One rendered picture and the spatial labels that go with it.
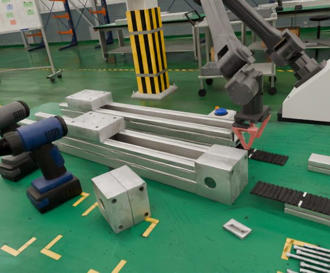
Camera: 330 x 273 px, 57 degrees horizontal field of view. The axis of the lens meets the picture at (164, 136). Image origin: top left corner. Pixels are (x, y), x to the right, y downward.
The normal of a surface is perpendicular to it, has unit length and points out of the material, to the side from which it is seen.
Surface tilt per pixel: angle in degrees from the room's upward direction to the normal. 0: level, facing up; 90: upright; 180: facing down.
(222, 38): 59
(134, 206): 90
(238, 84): 90
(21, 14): 90
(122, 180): 0
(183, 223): 0
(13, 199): 0
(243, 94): 90
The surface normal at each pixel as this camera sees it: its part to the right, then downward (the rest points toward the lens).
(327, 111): -0.53, 0.42
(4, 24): -0.17, 0.44
